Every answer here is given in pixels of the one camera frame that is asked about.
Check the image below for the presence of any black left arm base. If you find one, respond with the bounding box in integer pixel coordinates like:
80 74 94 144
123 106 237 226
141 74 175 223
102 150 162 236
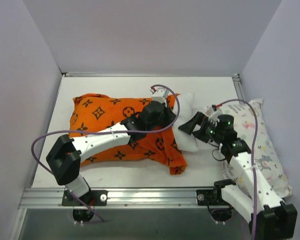
61 189 108 207

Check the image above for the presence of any aluminium front rail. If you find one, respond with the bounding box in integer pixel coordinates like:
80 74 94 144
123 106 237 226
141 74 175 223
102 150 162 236
18 187 287 210

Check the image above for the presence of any orange black-patterned pillowcase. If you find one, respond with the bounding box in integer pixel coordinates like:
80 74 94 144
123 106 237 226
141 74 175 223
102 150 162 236
68 93 187 175

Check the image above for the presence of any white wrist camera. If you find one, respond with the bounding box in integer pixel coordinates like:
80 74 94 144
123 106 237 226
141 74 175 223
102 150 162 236
150 87 169 105
205 105 223 123

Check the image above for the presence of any aluminium back rail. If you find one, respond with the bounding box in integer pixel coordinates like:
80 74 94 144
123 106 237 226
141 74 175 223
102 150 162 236
61 72 241 79

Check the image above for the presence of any aluminium rail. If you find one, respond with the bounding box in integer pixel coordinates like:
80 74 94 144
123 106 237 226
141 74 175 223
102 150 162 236
61 72 241 79
18 187 287 210

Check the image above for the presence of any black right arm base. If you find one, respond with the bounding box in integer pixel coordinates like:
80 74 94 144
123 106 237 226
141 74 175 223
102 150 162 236
195 188 230 207

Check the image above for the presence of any white floral pillow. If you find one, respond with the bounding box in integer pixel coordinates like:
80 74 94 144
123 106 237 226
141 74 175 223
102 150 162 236
220 99 292 198

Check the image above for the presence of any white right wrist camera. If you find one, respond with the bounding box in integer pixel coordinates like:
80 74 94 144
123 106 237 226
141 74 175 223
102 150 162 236
205 105 223 123

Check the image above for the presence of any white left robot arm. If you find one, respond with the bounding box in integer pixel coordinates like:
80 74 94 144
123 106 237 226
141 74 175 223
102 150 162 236
46 100 176 206

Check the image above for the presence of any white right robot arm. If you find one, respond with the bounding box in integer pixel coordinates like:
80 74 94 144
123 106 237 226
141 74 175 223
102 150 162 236
178 111 298 240

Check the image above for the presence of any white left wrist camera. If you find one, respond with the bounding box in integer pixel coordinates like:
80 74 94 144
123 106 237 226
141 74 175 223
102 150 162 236
150 87 169 105

